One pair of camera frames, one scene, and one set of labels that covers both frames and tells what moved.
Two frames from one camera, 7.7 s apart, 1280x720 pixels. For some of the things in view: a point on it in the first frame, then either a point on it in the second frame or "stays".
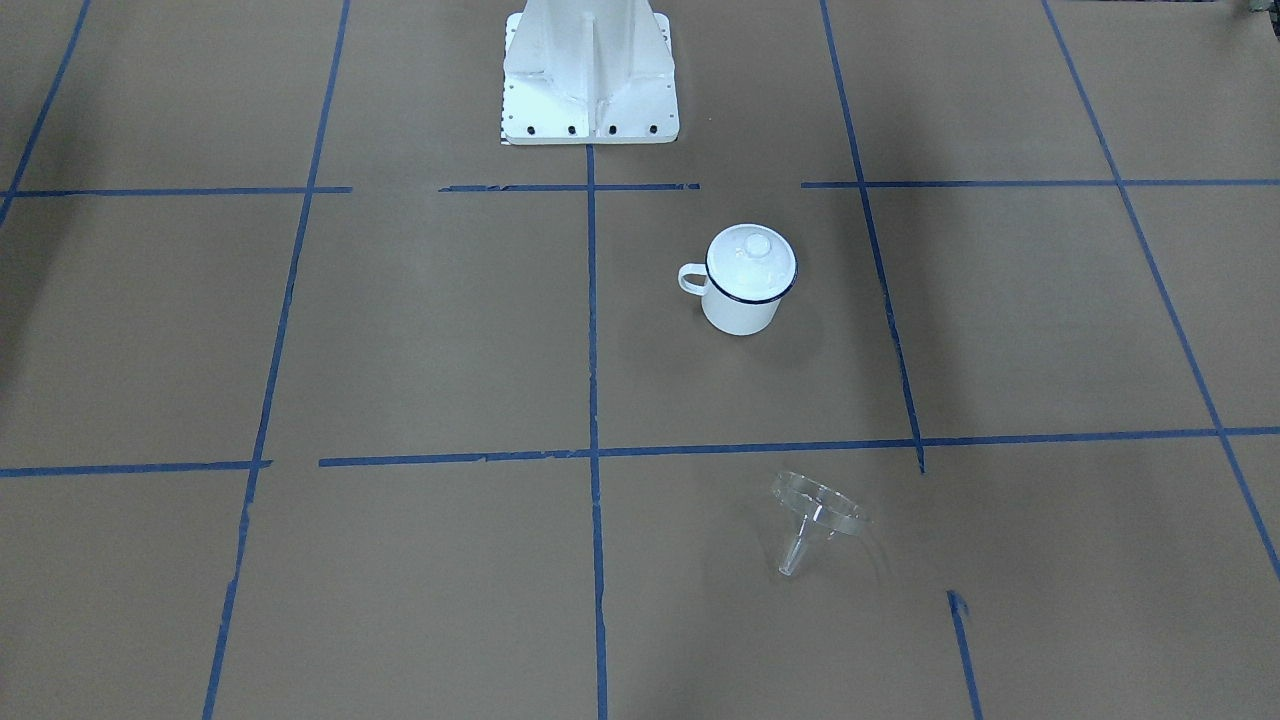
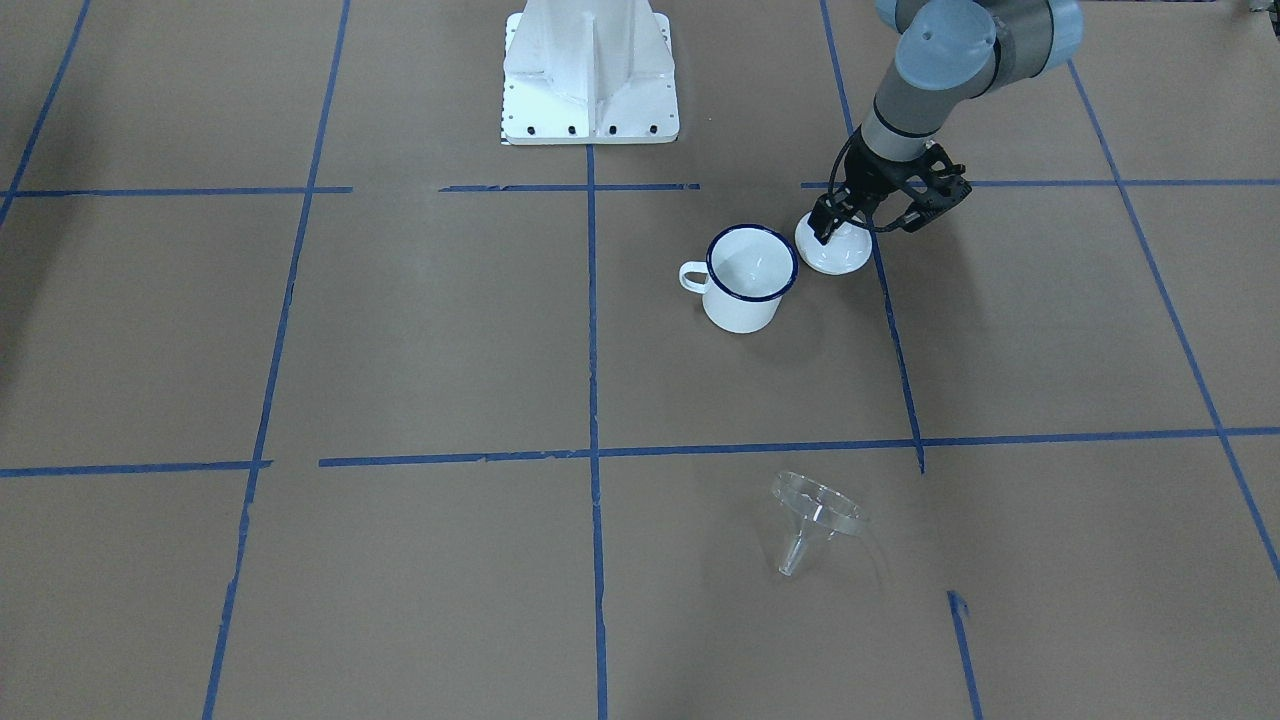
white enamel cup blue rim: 749,271 stays
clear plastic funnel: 818,507 stays
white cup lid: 751,263 -> 844,253
